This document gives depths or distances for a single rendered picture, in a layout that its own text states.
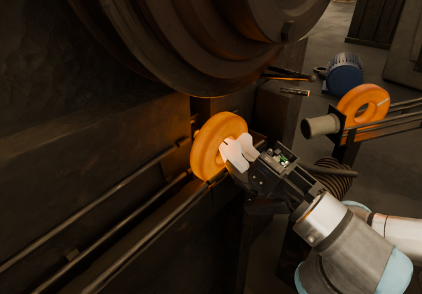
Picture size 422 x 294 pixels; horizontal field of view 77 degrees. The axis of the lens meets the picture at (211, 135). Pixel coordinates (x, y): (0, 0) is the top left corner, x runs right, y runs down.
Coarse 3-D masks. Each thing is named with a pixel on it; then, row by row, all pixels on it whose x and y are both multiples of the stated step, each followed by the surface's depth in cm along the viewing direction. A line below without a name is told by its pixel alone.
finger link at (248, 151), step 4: (240, 136) 53; (244, 136) 52; (248, 136) 52; (224, 140) 55; (228, 140) 55; (236, 140) 54; (240, 140) 53; (244, 140) 53; (248, 140) 52; (240, 144) 54; (244, 144) 53; (248, 144) 53; (244, 148) 54; (248, 148) 53; (252, 148) 52; (244, 152) 54; (248, 152) 53; (252, 152) 53; (256, 152) 52; (244, 156) 53; (248, 156) 53; (252, 156) 53; (256, 156) 53; (248, 160) 53; (252, 160) 53
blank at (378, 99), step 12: (372, 84) 73; (348, 96) 73; (360, 96) 71; (372, 96) 72; (384, 96) 73; (348, 108) 73; (372, 108) 76; (384, 108) 76; (348, 120) 75; (360, 120) 78; (372, 120) 77
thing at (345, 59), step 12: (336, 60) 236; (348, 60) 231; (360, 60) 242; (336, 72) 224; (348, 72) 220; (360, 72) 218; (324, 84) 259; (336, 84) 229; (348, 84) 225; (360, 84) 223
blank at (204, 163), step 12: (216, 120) 51; (228, 120) 51; (240, 120) 55; (204, 132) 50; (216, 132) 50; (228, 132) 53; (240, 132) 57; (204, 144) 49; (216, 144) 51; (192, 156) 51; (204, 156) 50; (216, 156) 59; (192, 168) 53; (204, 168) 52; (216, 168) 55; (204, 180) 54
